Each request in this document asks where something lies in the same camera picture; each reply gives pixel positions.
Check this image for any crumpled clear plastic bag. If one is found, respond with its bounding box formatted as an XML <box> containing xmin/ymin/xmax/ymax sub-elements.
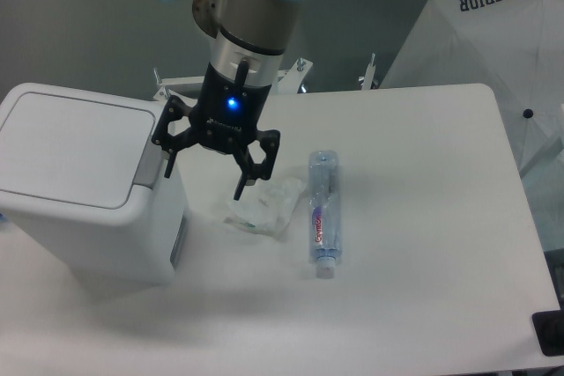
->
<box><xmin>224</xmin><ymin>176</ymin><xmax>306</xmax><ymax>238</ymax></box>

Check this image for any black device at edge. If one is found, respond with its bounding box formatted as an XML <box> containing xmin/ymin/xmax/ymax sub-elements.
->
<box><xmin>532</xmin><ymin>310</ymin><xmax>563</xmax><ymax>357</ymax></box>

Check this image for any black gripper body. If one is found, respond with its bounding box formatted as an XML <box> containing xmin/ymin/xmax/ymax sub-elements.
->
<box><xmin>189</xmin><ymin>61</ymin><xmax>271</xmax><ymax>154</ymax></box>

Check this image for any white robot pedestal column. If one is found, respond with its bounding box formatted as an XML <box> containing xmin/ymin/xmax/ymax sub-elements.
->
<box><xmin>270</xmin><ymin>53</ymin><xmax>290</xmax><ymax>95</ymax></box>

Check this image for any clear plastic water bottle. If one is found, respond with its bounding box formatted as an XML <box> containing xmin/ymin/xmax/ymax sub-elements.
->
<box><xmin>308</xmin><ymin>150</ymin><xmax>343</xmax><ymax>279</ymax></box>

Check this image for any white metal base frame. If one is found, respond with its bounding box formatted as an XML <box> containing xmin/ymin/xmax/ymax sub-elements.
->
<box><xmin>152</xmin><ymin>53</ymin><xmax>380</xmax><ymax>102</ymax></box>

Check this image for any white push-lid trash can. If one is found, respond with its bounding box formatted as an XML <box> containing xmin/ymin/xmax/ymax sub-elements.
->
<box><xmin>1</xmin><ymin>83</ymin><xmax>189</xmax><ymax>284</ymax></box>

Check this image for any white superior umbrella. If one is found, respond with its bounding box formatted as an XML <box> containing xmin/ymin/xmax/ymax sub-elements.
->
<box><xmin>382</xmin><ymin>0</ymin><xmax>563</xmax><ymax>251</ymax></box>

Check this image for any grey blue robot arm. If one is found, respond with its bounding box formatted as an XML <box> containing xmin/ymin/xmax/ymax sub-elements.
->
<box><xmin>152</xmin><ymin>0</ymin><xmax>304</xmax><ymax>199</ymax></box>

